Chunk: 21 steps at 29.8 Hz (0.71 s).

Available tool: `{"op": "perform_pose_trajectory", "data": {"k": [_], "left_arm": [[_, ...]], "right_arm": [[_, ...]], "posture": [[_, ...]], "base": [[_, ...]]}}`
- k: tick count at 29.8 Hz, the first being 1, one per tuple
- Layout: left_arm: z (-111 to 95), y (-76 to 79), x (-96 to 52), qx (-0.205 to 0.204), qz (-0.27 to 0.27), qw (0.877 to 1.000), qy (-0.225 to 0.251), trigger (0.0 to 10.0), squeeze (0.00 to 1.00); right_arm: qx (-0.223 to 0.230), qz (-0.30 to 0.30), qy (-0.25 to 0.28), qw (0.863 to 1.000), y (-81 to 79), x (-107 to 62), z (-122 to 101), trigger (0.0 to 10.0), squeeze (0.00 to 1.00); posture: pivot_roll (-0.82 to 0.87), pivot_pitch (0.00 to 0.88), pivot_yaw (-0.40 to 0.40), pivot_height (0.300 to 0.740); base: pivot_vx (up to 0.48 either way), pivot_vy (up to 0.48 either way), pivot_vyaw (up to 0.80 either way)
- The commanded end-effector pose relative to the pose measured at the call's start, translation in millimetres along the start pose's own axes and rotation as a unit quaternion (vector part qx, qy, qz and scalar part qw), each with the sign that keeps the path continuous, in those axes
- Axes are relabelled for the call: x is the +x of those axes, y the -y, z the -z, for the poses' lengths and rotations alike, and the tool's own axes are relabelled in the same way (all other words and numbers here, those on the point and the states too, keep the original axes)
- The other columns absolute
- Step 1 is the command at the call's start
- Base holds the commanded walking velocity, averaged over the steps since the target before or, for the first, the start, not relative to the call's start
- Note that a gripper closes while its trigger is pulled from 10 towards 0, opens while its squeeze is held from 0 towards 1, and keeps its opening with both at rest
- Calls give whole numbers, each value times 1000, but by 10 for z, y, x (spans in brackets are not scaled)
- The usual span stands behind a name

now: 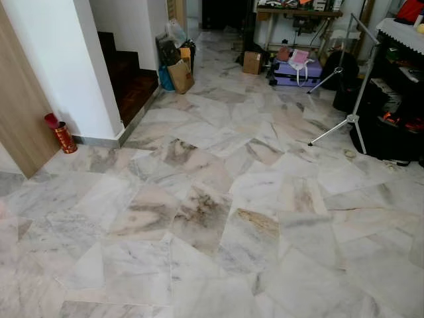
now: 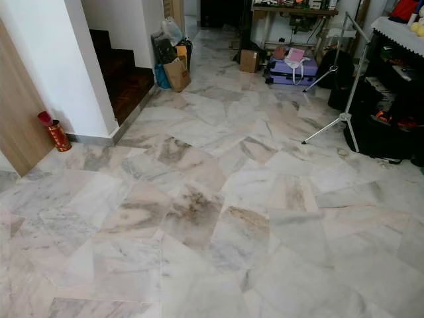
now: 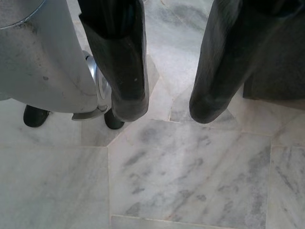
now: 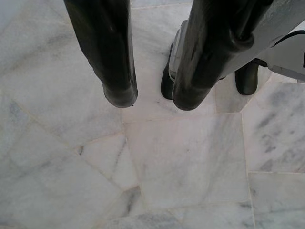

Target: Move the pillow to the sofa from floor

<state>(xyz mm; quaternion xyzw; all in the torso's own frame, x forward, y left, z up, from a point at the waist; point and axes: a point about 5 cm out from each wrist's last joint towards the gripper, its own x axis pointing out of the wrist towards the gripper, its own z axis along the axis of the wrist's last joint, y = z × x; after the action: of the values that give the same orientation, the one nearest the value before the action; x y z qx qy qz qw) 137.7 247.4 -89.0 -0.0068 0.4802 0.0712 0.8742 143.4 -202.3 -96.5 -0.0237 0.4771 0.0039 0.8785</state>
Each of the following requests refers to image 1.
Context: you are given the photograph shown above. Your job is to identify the white and pink bag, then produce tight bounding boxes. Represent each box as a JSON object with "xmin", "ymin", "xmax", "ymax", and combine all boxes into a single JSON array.
[{"xmin": 288, "ymin": 48, "xmax": 313, "ymax": 87}]

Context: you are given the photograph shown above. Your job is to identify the red bag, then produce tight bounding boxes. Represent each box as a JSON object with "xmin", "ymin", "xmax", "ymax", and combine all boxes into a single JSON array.
[{"xmin": 396, "ymin": 0, "xmax": 424, "ymax": 25}]

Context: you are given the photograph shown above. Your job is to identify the blue bag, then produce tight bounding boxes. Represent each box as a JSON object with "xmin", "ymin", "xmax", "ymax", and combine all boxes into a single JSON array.
[{"xmin": 158, "ymin": 64, "xmax": 176, "ymax": 92}]

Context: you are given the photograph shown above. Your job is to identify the silver tripod stand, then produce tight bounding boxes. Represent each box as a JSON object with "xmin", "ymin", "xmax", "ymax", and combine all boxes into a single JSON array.
[{"xmin": 307, "ymin": 13, "xmax": 382, "ymax": 154}]

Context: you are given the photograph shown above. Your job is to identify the black bag with handles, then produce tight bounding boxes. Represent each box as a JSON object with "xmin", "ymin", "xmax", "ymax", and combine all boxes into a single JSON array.
[{"xmin": 156, "ymin": 33, "xmax": 197, "ymax": 72}]

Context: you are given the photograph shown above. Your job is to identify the wooden table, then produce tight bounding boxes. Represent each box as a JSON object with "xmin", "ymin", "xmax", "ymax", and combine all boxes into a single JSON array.
[{"xmin": 255, "ymin": 7, "xmax": 344, "ymax": 51}]

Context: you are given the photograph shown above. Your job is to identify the black shelf unit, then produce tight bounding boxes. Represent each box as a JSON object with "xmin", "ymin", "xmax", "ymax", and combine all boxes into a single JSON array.
[{"xmin": 331, "ymin": 30, "xmax": 424, "ymax": 166}]

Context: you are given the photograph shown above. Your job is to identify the clear plastic bag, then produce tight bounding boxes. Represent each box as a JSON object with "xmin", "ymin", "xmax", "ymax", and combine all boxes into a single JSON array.
[{"xmin": 166, "ymin": 19, "xmax": 188, "ymax": 48}]

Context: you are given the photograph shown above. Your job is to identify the light wooden door panel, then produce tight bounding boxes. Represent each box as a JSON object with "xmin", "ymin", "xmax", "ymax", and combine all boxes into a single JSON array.
[{"xmin": 0, "ymin": 5, "xmax": 62, "ymax": 179}]

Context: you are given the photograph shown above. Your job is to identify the red cylindrical tin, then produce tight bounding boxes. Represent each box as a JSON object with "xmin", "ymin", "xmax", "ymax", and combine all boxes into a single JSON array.
[{"xmin": 44, "ymin": 113, "xmax": 78, "ymax": 154}]

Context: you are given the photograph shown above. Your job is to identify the dark wooden staircase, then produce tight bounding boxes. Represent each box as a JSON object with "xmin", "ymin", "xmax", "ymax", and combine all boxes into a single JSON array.
[{"xmin": 97, "ymin": 31, "xmax": 160, "ymax": 127}]

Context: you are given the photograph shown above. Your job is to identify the brown paper bag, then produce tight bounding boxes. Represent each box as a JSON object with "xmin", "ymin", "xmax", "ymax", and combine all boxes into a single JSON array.
[{"xmin": 167, "ymin": 60, "xmax": 195, "ymax": 94}]

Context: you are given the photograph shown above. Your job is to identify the black round bag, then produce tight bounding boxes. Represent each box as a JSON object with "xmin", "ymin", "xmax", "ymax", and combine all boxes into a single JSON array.
[{"xmin": 320, "ymin": 50, "xmax": 360, "ymax": 91}]

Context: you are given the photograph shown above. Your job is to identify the white lace cloth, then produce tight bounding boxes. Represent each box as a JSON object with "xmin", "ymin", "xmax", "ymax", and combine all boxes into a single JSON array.
[{"xmin": 376, "ymin": 18, "xmax": 424, "ymax": 55}]

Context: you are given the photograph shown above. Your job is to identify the purple suitcase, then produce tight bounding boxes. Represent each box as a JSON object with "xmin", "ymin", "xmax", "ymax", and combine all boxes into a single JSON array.
[{"xmin": 268, "ymin": 56, "xmax": 323, "ymax": 87}]

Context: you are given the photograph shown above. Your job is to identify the small cardboard box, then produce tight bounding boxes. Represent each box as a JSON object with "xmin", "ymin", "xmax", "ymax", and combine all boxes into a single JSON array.
[{"xmin": 242, "ymin": 51, "xmax": 263, "ymax": 75}]

